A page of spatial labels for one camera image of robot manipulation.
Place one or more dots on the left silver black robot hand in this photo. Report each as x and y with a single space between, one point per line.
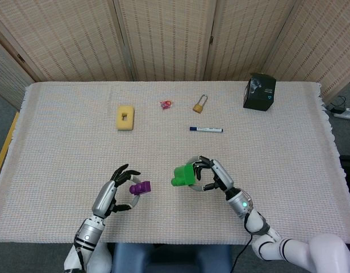
104 199

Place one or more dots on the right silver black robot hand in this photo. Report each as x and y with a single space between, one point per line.
221 176

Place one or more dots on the green toy block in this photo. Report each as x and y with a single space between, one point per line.
183 173

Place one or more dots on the purple toy block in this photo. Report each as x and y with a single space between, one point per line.
142 187

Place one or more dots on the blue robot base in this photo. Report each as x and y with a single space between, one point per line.
129 258

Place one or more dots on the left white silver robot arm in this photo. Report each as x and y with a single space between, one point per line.
87 233

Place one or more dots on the blue capped whiteboard marker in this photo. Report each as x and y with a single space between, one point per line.
206 129

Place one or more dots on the white woven tablecloth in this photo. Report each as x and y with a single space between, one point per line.
175 142

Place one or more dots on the white robot torso cover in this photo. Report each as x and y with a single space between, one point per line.
103 258

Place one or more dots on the brass padlock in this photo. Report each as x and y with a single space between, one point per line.
197 108

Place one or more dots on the yellow sponge with hole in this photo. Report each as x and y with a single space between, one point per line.
130 122

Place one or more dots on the black carton box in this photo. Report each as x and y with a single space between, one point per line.
260 99

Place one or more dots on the red candy wrapper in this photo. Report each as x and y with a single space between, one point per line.
165 105

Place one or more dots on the white power strip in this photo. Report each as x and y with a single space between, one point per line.
346 114

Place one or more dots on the woven folding screen panel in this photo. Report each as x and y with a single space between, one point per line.
320 42
166 37
246 37
4 71
64 37

